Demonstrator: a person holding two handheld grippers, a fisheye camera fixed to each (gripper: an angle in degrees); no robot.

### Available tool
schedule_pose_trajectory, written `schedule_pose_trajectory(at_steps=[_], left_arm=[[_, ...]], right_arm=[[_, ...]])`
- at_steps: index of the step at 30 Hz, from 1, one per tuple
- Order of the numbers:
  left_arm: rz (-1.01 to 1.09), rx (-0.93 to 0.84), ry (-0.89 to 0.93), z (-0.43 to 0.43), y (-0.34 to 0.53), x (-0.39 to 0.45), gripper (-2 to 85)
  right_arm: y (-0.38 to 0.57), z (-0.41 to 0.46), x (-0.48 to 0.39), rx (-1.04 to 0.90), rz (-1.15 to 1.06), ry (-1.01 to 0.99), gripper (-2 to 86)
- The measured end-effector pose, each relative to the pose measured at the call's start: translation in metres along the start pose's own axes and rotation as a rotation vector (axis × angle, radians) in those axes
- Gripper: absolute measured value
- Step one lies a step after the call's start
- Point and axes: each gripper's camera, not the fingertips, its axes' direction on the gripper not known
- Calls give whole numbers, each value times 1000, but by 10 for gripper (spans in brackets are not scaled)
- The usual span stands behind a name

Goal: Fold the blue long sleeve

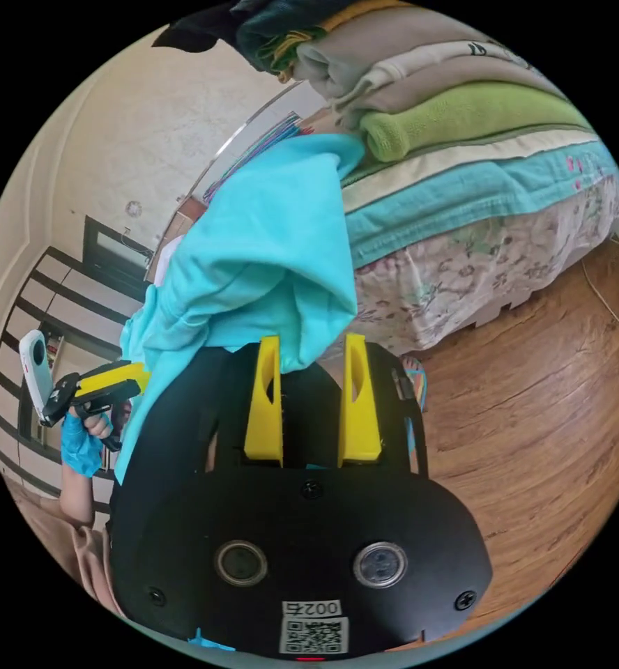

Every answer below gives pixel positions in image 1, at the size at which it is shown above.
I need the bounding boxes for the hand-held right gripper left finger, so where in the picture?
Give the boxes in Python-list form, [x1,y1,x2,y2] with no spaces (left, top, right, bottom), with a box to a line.
[243,335,284,469]

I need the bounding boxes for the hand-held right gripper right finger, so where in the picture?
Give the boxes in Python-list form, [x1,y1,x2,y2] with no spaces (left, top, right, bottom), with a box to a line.
[337,333,382,469]

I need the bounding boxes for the blue long sleeve shirt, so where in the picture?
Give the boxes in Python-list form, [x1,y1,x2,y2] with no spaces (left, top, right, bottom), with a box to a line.
[113,133,366,485]

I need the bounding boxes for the person's left forearm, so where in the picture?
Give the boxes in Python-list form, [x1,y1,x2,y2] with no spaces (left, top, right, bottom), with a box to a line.
[58,459,99,528]

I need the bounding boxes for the person's left hand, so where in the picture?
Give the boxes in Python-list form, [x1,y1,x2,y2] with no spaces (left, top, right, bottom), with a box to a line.
[60,401,132,479]

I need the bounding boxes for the person's right hand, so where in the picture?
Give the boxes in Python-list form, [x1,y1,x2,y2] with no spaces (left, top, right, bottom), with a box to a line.
[185,626,237,653]

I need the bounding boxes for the striped slipper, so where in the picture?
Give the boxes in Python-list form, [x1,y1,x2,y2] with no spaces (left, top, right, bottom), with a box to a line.
[400,355,431,415]

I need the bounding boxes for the white cupboard with dark stripes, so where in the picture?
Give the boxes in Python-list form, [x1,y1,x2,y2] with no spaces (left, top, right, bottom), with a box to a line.
[0,245,151,504]

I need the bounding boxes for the dark door with glass panel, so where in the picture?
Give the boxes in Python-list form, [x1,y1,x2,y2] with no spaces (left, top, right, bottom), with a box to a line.
[81,216,158,300]

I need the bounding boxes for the person's body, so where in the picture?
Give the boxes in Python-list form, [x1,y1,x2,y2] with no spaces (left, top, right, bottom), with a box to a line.
[70,521,130,620]

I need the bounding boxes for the bed with floral sheet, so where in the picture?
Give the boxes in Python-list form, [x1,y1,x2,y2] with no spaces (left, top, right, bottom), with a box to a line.
[298,104,619,362]

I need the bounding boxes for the pile of clothes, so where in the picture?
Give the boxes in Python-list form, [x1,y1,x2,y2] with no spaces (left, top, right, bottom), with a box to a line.
[152,0,599,164]

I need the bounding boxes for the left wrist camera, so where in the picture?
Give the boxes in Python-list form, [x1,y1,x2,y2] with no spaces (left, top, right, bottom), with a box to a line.
[18,329,59,419]

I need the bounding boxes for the white cable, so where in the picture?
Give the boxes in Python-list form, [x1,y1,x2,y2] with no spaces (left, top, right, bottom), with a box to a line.
[580,229,619,330]

